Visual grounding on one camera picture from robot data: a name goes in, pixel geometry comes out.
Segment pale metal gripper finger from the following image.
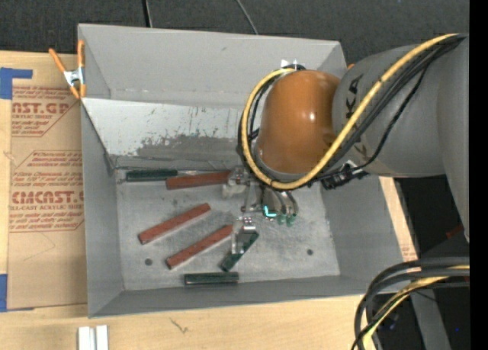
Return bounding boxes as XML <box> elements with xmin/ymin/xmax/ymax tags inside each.
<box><xmin>221</xmin><ymin>167</ymin><xmax>250</xmax><ymax>198</ymax></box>
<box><xmin>230</xmin><ymin>215</ymin><xmax>257</xmax><ymax>256</ymax></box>

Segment dark green flat block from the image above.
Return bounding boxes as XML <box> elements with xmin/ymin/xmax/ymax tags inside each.
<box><xmin>220</xmin><ymin>229</ymin><xmax>261</xmax><ymax>273</ymax></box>
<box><xmin>125</xmin><ymin>169</ymin><xmax>179</xmax><ymax>183</ymax></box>
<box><xmin>184</xmin><ymin>271</ymin><xmax>240</xmax><ymax>287</ymax></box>

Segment red-brown flat block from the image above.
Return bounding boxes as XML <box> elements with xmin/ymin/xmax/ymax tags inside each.
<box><xmin>137</xmin><ymin>202</ymin><xmax>212</xmax><ymax>246</ymax></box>
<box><xmin>165</xmin><ymin>171</ymin><xmax>233</xmax><ymax>191</ymax></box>
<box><xmin>165</xmin><ymin>224</ymin><xmax>234</xmax><ymax>271</ymax></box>

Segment grey metal bin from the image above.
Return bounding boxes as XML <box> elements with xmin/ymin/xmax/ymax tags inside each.
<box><xmin>77</xmin><ymin>23</ymin><xmax>406</xmax><ymax>319</ymax></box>

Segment brown cardboard board red print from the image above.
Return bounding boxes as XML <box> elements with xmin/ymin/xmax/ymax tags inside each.
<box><xmin>0</xmin><ymin>50</ymin><xmax>421</xmax><ymax>312</ymax></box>

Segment black cylinder on white bracket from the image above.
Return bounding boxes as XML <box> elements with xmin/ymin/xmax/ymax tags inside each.
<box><xmin>320</xmin><ymin>163</ymin><xmax>370</xmax><ymax>191</ymax></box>

